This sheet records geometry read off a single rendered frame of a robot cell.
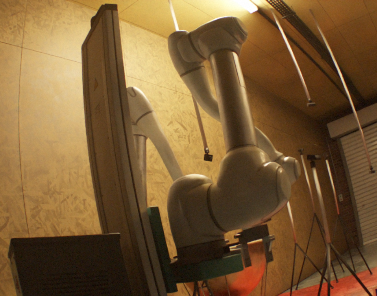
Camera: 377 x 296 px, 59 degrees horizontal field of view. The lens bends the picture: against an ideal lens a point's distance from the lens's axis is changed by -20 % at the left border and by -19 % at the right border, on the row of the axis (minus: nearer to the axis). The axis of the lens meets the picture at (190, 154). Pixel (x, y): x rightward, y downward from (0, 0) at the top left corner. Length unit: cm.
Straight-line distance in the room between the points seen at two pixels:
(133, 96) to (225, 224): 89
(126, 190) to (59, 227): 143
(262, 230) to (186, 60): 67
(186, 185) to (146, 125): 64
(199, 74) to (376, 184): 743
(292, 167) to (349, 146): 746
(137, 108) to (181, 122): 228
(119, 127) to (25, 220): 134
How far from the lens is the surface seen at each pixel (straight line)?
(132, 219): 122
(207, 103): 145
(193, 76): 145
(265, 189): 105
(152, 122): 177
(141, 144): 190
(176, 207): 118
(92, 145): 154
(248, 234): 147
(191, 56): 143
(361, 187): 868
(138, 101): 180
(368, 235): 868
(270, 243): 141
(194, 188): 117
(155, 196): 337
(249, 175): 107
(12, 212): 244
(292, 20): 465
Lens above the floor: 72
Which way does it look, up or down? 16 degrees up
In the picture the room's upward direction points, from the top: 12 degrees counter-clockwise
